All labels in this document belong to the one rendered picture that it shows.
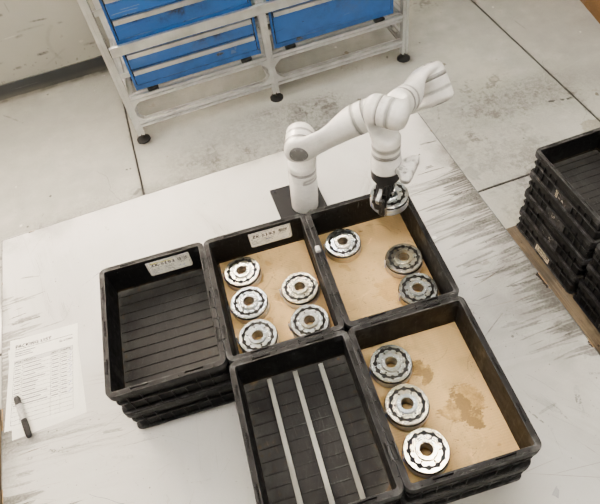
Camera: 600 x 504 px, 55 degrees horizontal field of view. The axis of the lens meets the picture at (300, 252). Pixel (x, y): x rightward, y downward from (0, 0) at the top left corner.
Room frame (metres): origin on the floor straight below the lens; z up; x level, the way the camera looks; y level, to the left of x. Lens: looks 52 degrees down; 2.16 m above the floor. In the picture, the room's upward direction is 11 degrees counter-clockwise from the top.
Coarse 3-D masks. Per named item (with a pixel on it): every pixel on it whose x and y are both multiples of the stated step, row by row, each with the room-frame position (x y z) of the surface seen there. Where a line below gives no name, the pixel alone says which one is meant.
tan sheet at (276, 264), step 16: (256, 256) 1.04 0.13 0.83; (272, 256) 1.03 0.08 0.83; (288, 256) 1.02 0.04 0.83; (304, 256) 1.01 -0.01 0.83; (224, 272) 1.01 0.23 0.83; (272, 272) 0.98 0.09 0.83; (288, 272) 0.96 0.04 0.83; (272, 288) 0.92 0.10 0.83; (320, 288) 0.89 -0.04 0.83; (272, 304) 0.87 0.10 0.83; (320, 304) 0.84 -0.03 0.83; (272, 320) 0.82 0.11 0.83; (288, 320) 0.81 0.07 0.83; (288, 336) 0.76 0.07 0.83; (240, 352) 0.74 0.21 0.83
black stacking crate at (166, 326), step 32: (192, 256) 1.04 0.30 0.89; (128, 288) 1.02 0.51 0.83; (160, 288) 1.00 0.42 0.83; (192, 288) 0.98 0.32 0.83; (128, 320) 0.91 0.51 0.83; (160, 320) 0.89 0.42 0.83; (192, 320) 0.87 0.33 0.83; (128, 352) 0.81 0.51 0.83; (160, 352) 0.79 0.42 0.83; (192, 352) 0.77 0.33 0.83; (128, 384) 0.71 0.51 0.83; (192, 384) 0.66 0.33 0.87; (224, 384) 0.66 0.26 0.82
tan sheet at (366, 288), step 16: (368, 224) 1.08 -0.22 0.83; (384, 224) 1.07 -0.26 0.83; (400, 224) 1.06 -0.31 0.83; (320, 240) 1.06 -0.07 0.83; (368, 240) 1.02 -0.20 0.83; (384, 240) 1.01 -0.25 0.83; (400, 240) 1.00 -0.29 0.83; (368, 256) 0.96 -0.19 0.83; (384, 256) 0.95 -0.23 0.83; (336, 272) 0.93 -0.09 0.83; (352, 272) 0.92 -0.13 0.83; (368, 272) 0.91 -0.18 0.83; (384, 272) 0.90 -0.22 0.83; (352, 288) 0.87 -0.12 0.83; (368, 288) 0.86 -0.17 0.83; (384, 288) 0.85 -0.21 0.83; (352, 304) 0.82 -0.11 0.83; (368, 304) 0.81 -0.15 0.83; (384, 304) 0.80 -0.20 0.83; (400, 304) 0.79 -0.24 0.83; (352, 320) 0.77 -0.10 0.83
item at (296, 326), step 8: (296, 312) 0.81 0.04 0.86; (304, 312) 0.80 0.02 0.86; (320, 312) 0.79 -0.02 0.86; (296, 320) 0.79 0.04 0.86; (320, 320) 0.77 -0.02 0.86; (328, 320) 0.76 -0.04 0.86; (296, 328) 0.76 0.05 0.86; (304, 328) 0.75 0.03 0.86; (312, 328) 0.75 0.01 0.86; (320, 328) 0.75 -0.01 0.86
